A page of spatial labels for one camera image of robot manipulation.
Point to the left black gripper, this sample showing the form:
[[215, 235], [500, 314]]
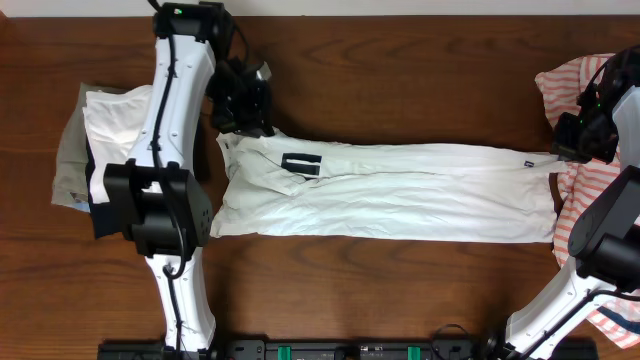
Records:
[[254, 119]]

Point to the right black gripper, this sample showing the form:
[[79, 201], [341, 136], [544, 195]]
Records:
[[562, 141]]

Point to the red white striped shirt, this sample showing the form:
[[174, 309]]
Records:
[[580, 184]]

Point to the folded black garment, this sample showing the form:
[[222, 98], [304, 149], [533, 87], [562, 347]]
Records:
[[104, 219]]

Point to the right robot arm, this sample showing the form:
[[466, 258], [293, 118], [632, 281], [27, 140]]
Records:
[[603, 260]]

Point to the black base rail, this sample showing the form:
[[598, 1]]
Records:
[[443, 347]]

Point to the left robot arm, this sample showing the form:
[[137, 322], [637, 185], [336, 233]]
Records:
[[161, 206]]

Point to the white t-shirt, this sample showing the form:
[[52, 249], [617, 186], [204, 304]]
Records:
[[284, 186]]

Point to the folded white shirt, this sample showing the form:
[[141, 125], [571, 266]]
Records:
[[112, 124]]

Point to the folded olive garment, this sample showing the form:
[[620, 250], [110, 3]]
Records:
[[69, 184]]

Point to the light blue folded garment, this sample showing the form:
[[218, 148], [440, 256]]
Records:
[[81, 206]]

